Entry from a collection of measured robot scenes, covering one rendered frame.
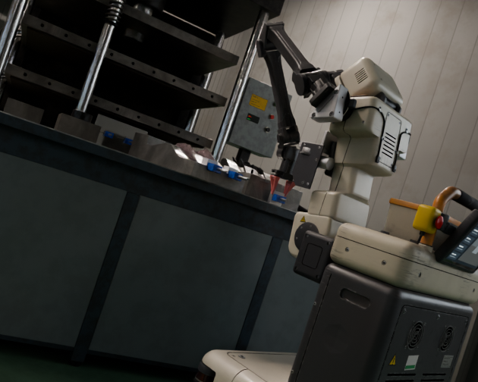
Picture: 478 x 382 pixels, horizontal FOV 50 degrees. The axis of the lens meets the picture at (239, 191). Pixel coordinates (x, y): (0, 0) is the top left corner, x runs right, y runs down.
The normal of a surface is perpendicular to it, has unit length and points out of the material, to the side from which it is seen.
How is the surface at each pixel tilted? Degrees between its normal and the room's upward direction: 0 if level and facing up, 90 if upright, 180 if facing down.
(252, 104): 90
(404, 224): 92
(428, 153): 90
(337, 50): 90
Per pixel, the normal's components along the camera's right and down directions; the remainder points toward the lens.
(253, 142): 0.39, 0.11
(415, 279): 0.65, 0.21
